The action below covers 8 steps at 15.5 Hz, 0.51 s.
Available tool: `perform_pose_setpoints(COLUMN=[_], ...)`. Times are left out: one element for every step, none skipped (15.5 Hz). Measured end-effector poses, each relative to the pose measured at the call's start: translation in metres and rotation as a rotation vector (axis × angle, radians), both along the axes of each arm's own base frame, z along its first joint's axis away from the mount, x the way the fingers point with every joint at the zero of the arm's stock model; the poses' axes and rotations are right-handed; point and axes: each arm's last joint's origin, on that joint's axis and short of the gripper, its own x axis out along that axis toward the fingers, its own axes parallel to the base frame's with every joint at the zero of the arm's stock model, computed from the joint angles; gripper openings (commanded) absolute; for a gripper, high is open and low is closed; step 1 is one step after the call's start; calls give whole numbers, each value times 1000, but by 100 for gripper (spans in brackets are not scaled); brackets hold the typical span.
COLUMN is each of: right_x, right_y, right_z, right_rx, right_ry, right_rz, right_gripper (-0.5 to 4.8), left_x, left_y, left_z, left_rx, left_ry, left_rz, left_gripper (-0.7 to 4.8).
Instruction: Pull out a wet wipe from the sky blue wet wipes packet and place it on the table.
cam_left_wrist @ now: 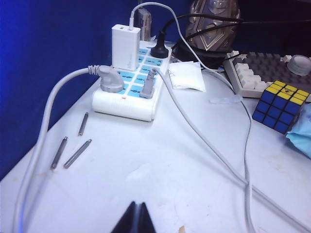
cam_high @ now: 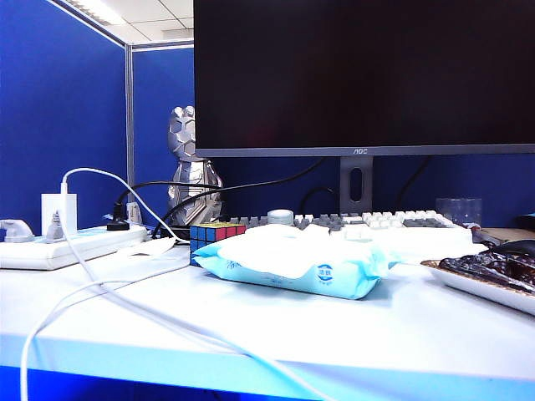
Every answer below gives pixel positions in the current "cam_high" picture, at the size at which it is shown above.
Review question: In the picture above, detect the white keyboard wrist rest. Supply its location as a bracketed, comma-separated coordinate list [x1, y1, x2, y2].
[346, 227, 476, 261]

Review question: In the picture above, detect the black looped cable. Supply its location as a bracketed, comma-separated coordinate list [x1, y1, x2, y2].
[300, 186, 338, 215]

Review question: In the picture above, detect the small grey plug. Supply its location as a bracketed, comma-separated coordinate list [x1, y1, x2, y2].
[44, 211, 66, 243]

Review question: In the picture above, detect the white power strip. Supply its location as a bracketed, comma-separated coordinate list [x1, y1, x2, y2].
[0, 223, 150, 272]

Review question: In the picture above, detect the large grey plug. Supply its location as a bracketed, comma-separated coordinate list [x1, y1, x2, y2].
[0, 219, 35, 244]

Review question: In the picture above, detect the sky blue wet wipes packet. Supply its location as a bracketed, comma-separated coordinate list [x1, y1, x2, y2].
[192, 224, 405, 302]

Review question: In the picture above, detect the clear plastic cup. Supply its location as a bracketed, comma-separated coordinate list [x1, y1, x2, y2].
[436, 197, 483, 229]

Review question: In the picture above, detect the ceiling light panel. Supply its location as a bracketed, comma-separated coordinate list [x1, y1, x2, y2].
[73, 0, 126, 26]

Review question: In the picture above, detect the black AOC computer monitor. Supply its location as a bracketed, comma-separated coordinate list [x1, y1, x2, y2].
[193, 0, 535, 159]

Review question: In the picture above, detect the white round keyboard knob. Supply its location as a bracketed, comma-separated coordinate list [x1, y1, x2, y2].
[267, 208, 295, 226]

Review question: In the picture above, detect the grey and white keyboard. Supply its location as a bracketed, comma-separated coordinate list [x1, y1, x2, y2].
[227, 208, 461, 235]

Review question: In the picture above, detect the Rubik's cube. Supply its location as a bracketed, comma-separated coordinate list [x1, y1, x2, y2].
[189, 223, 247, 267]

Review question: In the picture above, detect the black power plug with cable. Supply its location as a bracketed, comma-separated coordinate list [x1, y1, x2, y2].
[106, 180, 227, 233]

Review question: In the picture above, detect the black monitor cable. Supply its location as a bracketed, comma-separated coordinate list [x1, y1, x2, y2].
[152, 156, 329, 241]

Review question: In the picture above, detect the white plate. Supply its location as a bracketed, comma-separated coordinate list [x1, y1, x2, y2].
[420, 258, 535, 317]

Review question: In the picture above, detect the white charging cable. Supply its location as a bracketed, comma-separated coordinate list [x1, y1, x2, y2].
[19, 167, 335, 401]

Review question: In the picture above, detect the grey monitor stand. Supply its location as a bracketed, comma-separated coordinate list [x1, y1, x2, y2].
[339, 156, 375, 216]

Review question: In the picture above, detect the silver faceted figurine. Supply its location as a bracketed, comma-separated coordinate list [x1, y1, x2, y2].
[166, 105, 225, 229]

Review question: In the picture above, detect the black computer mouse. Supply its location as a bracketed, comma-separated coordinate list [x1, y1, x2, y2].
[487, 238, 535, 256]

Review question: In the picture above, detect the aluminium partition post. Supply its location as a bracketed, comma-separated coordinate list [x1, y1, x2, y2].
[124, 41, 135, 187]

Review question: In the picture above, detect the white paper scrap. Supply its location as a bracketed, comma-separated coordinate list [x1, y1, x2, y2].
[116, 237, 179, 256]

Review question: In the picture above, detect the white USB charger block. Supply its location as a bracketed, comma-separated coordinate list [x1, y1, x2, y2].
[40, 192, 79, 237]

